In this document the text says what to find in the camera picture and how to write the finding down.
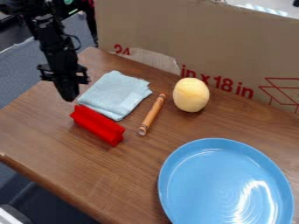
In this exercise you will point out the red plastic block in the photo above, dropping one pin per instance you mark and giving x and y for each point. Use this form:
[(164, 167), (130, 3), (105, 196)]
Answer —
[(99, 125)]

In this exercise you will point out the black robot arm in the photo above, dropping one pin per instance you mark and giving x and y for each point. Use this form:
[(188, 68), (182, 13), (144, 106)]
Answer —
[(43, 16)]

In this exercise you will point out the grey fabric panel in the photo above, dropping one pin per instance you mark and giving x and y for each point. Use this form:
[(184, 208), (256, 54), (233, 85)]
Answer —
[(19, 60)]

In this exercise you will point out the blue round plate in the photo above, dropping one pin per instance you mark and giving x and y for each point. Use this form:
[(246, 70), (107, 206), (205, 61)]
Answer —
[(218, 181)]

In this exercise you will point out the yellow potato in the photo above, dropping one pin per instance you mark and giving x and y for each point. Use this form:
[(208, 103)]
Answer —
[(190, 94)]

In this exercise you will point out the light blue cloth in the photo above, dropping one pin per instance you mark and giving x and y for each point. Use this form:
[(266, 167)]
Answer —
[(115, 95)]

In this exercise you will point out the black equipment in background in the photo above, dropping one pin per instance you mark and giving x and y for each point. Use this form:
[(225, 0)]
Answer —
[(85, 8)]

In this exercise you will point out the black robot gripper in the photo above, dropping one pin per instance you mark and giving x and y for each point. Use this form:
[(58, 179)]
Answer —
[(63, 68)]

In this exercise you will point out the brown cardboard box wall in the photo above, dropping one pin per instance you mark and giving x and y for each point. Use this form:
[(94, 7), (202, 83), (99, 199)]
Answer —
[(241, 50)]

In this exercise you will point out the orange crayon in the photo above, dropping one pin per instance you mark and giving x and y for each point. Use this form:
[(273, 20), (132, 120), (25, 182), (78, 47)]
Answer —
[(152, 115)]

